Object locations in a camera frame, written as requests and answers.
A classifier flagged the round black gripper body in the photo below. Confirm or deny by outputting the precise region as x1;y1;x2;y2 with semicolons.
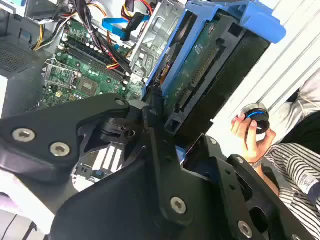
48;159;234;240

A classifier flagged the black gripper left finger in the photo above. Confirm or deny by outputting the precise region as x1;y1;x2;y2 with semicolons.
0;93;191;227

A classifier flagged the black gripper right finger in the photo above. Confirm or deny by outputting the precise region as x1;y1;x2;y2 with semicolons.
184;134;316;240

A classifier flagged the round black blue-ringed tool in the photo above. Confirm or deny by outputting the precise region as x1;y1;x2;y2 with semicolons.
241;102;271;136

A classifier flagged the hard disk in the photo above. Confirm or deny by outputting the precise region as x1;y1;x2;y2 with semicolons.
141;0;287;137

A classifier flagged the person's hand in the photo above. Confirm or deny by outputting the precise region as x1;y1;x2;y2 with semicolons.
231;113;277;164

